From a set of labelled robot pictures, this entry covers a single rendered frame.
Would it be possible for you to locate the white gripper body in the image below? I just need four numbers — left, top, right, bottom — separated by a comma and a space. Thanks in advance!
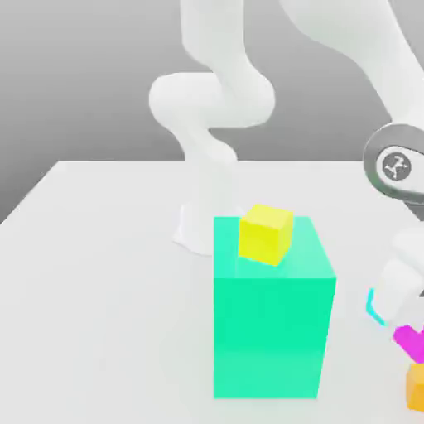
373, 258, 424, 330

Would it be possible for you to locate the small magenta cube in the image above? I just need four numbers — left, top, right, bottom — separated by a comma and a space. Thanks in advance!
393, 324, 424, 365

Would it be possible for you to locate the small orange cube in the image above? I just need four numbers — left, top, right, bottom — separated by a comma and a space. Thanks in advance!
406, 363, 424, 412

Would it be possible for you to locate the small yellow cube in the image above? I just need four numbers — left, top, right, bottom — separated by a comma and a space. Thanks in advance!
237, 204, 295, 267

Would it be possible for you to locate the large green box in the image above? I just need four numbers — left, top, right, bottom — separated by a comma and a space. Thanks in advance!
212, 215, 338, 400

